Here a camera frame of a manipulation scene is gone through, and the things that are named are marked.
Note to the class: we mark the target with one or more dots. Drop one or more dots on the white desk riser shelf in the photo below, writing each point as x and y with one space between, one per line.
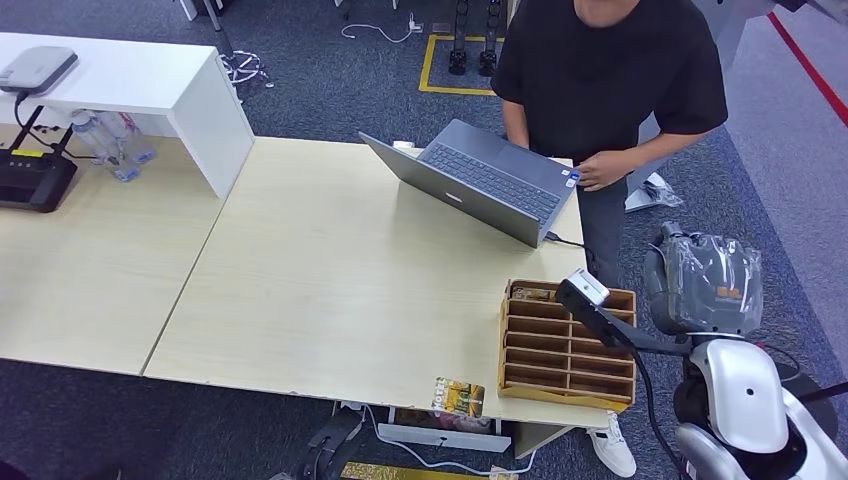
132 73

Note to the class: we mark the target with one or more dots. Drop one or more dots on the black robot leg stand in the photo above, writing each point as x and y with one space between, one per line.
488 61
457 60

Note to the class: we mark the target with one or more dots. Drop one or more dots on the person's right forearm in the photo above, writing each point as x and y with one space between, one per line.
517 126

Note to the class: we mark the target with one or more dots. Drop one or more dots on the golden hotel card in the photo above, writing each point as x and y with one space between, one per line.
533 293

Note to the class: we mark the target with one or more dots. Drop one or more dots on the grey flat device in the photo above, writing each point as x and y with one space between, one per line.
36 67

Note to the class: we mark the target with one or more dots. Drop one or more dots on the person's left forearm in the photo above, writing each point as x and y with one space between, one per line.
662 149

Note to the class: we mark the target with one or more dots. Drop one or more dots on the clear plastic bag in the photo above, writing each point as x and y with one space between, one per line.
661 192

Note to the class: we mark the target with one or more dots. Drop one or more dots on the white open tray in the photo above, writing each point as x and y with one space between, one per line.
444 438

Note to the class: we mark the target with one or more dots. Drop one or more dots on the black desk leg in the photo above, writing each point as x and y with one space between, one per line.
331 444

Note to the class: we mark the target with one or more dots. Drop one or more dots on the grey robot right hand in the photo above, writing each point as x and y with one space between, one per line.
702 285

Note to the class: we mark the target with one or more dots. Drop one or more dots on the grey laptop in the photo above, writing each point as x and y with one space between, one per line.
484 192

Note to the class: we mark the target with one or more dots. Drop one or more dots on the person's left hand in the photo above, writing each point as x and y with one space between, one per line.
599 171

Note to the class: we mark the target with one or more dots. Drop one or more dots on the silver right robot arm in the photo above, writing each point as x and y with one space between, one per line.
748 397

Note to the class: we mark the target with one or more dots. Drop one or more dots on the person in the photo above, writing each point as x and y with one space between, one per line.
596 73

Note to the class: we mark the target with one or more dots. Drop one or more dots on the white power adapter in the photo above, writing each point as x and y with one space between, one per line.
503 474

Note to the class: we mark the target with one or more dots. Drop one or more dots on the wooden card organizer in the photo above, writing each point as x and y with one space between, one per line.
536 358

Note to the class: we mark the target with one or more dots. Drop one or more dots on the person's white shoe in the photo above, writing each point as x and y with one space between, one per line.
613 447

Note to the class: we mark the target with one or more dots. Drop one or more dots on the black round-base stand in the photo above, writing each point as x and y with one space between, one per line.
811 397

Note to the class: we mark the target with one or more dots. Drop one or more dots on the yellow floor tape outline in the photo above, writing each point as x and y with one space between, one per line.
384 472

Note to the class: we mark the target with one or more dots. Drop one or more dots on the black router with antennas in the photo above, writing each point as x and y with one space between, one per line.
33 182

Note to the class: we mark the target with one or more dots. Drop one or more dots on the small white charger block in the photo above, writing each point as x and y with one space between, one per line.
403 144

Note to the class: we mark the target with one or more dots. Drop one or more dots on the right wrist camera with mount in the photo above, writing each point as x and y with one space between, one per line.
586 288

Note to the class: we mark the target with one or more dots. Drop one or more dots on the clear plastic water bottle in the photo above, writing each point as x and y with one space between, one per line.
132 136
99 146

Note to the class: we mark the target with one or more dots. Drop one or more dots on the stack of hotel cards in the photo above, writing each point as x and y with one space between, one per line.
440 420

